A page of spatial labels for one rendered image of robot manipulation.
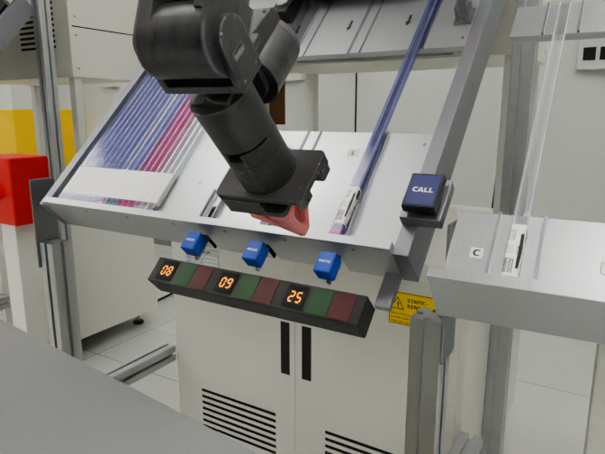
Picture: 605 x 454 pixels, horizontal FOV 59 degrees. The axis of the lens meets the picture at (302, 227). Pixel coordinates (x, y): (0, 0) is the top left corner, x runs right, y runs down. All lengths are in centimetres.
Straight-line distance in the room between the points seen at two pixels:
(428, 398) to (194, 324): 74
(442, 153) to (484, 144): 189
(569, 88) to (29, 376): 229
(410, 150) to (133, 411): 47
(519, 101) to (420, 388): 62
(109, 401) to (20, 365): 15
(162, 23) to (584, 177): 227
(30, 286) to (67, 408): 93
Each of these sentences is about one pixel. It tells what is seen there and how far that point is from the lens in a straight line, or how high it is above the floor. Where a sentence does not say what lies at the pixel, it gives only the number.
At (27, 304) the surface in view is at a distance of 151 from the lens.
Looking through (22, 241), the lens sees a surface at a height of 57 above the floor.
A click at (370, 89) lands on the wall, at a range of 278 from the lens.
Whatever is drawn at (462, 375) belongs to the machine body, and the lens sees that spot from 102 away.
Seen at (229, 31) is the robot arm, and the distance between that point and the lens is 42.
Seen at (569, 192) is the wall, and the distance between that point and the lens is 257.
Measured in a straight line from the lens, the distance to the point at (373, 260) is 66.
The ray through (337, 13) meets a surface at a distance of 107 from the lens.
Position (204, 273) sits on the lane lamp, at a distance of 76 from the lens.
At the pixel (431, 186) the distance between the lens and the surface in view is 64.
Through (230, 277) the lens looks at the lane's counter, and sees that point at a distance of 73.
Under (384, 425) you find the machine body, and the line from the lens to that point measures 113.
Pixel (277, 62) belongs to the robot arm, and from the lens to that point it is 50.
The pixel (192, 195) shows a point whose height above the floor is 75.
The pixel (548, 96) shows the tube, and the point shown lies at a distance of 67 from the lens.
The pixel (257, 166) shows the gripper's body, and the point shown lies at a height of 83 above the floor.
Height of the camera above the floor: 88
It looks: 12 degrees down
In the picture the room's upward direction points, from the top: straight up
